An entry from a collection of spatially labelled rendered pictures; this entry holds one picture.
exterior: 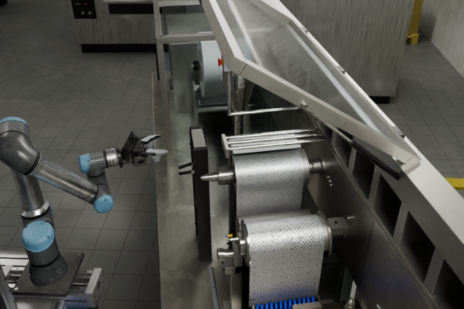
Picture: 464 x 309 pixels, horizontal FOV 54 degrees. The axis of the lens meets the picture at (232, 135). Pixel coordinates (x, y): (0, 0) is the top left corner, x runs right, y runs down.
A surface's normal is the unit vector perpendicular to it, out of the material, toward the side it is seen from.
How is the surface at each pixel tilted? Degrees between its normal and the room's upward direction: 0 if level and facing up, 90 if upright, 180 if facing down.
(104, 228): 0
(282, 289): 90
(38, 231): 8
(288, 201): 92
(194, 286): 0
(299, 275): 90
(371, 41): 90
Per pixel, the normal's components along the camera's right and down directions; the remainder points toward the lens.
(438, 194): 0.00, -0.85
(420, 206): -0.99, 0.09
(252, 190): 0.17, 0.55
